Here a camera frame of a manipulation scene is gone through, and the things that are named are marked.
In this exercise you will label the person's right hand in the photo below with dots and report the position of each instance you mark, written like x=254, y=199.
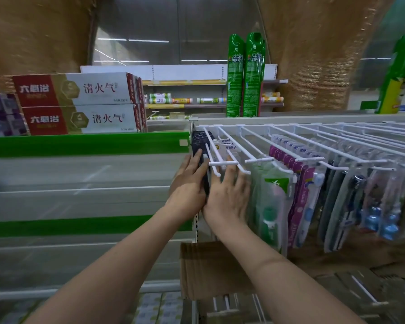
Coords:
x=229, y=205

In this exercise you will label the person's left hand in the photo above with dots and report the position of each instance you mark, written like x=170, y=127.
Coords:
x=189, y=195

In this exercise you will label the green label toothbrush pack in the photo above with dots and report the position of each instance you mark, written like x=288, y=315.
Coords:
x=273, y=205
x=254, y=205

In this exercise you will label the teal twin toothbrush pack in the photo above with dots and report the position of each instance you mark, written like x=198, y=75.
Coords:
x=227, y=146

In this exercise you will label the pink label toothbrush pack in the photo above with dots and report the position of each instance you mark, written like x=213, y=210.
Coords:
x=303, y=199

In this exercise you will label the oval twin black toothbrush pack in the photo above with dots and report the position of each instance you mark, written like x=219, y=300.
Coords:
x=344, y=215

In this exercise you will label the kids toothbrush pack blue toy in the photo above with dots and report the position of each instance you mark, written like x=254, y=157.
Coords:
x=388, y=205

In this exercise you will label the person's right forearm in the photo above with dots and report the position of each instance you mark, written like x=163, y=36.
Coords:
x=283, y=283

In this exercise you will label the white shelf unit yellow strips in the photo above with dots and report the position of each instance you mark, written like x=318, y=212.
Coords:
x=179, y=72

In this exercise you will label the brown cardboard tray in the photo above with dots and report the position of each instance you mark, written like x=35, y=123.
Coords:
x=209, y=266

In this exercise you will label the red white toothpaste box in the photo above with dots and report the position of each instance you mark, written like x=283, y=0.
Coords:
x=104, y=118
x=139, y=89
x=94, y=87
x=143, y=118

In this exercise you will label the row of colourful wrap rolls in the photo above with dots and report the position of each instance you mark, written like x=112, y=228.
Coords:
x=162, y=99

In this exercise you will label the tall green spray can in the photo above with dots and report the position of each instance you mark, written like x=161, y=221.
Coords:
x=253, y=77
x=235, y=77

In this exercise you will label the woven brown column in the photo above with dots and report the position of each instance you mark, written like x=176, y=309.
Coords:
x=324, y=40
x=37, y=33

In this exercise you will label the white purple toothpaste box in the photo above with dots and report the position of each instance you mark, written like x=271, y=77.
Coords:
x=3, y=126
x=0, y=104

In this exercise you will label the green yellow spray can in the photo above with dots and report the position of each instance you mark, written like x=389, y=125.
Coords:
x=396, y=77

